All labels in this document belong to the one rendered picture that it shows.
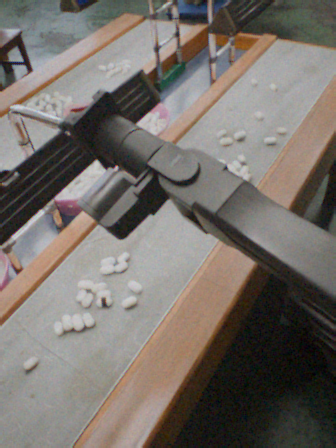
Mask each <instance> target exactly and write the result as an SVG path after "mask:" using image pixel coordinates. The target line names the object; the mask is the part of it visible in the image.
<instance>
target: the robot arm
mask: <svg viewBox="0 0 336 448"><path fill-rule="evenodd" d="M91 97H92V99H93V100H92V101H89V102H85V103H76V104H73V105H69V106H68V107H67V108H66V109H65V110H63V112H64V115H65V118H64V119H63V122H62V123H63V125H64V126H65V128H66V129H67V130H68V131H69V133H70V135H71V136H72V137H73V139H74V140H75V141H76V142H77V143H79V145H80V147H81V148H82V149H83V150H84V152H86V153H87V154H88V155H90V156H92V155H94V157H95V158H96V159H97V160H98V162H99V163H100V164H101V165H102V166H103V169H105V170H106V172H105V173H104V174H103V175H102V176H101V177H100V178H99V179H98V180H97V181H96V182H95V184H94V185H93V186H92V187H91V188H90V189H89V190H88V191H87V192H86V193H85V194H84V196H83V197H82V198H81V199H80V200H79V201H78V202H77V203H76V204H77V205H78V206H79V207H80V208H81V209H83V210H84V212H85V213H87V214H88V215H89V216H90V217H91V218H93V219H94V220H95V221H96V222H97V223H98V225H101V226H102V227H103V228H104V229H105V230H107V231H108V233H110V234H111V235H113V236H114V237H115V238H117V239H118V240H124V239H126V238H127V237H128V236H129V235H130V234H131V233H132V232H133V231H134V230H135V229H136V228H137V227H138V226H139V225H140V224H141V223H142V222H143V221H144V220H145V219H146V218H147V217H148V216H149V215H150V214H151V215H153V216H154V215H155V214H156V213H157V212H158V211H159V210H160V209H161V207H162V206H163V205H164V204H165V203H166V202H167V201H168V200H171V201H172V203H173V204H174V206H175V207H176V209H177V210H178V212H179V213H180V215H181V216H182V217H183V218H184V219H185V220H186V221H188V222H189V223H191V224H192V225H194V226H195V227H196V228H198V229H199V230H201V231H202V232H203V233H205V234H206V235H207V234H208V233H209V234H211V235H212V236H213V237H215V238H216V239H218V240H219V241H221V242H222V243H224V244H225V245H227V246H229V247H232V248H235V249H236V250H238V251H240V252H241V253H242V254H244V255H245V256H247V257H248V258H250V259H251V260H252V261H254V262H255V263H257V264H258V265H260V266H261V267H262V268H264V269H265V270H267V271H268V272H270V273H271V274H273V275H274V276H275V277H277V278H278V279H280V280H281V281H283V282H284V283H285V284H287V285H288V286H290V287H291V288H293V289H294V290H295V291H297V292H298V293H300V294H301V295H303V296H304V297H305V298H307V299H308V300H310V301H311V302H313V303H314V305H316V306H317V307H319V308H320V309H322V310H323V311H326V312H327V313H329V314H330V315H332V316H333V317H334V318H336V238H335V237H334V236H332V235H330V233H328V232H326V231H324V230H323V229H321V228H319V227H317V226H316V225H314V224H312V223H311V222H309V221H307V220H305V219H304V218H302V217H300V216H298V215H297V214H295V213H293V212H291V211H290V210H288V209H286V208H285V207H283V206H281V205H280V204H278V203H276V202H275V201H273V200H272V199H270V198H269V197H267V196H266V195H264V194H262V193H261V192H260V191H259V190H258V189H257V188H256V187H255V186H254V185H252V184H251V183H249V182H248V181H247V180H245V179H243V178H241V177H240V176H238V175H236V174H234V173H233V172H231V171H229V170H228V167H227V165H226V164H224V163H222V162H220V161H219V160H217V159H215V158H213V157H212V156H210V155H208V154H206V153H204V152H203V151H201V150H198V149H195V148H185V149H182V148H180V147H178V146H177V145H175V144H173V143H171V142H169V141H167V142H166V141H164V140H162V139H161V138H159V137H157V136H155V135H154V134H152V133H150V132H148V131H146V130H145V129H143V128H141V127H139V126H138V125H136V124H134V123H132V122H131V121H129V120H127V119H126V118H125V116H124V114H123V113H122V111H121V110H120V108H119V106H118V105H117V103H116V102H115V100H114V98H113V97H112V95H111V93H110V92H109V91H107V90H103V89H99V90H98V91H97V92H96V93H95V94H93V95H92V96H91ZM116 166H117V167H119V168H120V169H122V170H123V171H125V172H126V173H128V174H129V175H131V176H132V177H134V178H135V179H137V180H135V179H133V178H132V177H130V176H129V175H128V174H126V173H125V172H123V171H122V170H120V169H118V170H117V171H116V170H114V168H115V167H116Z"/></svg>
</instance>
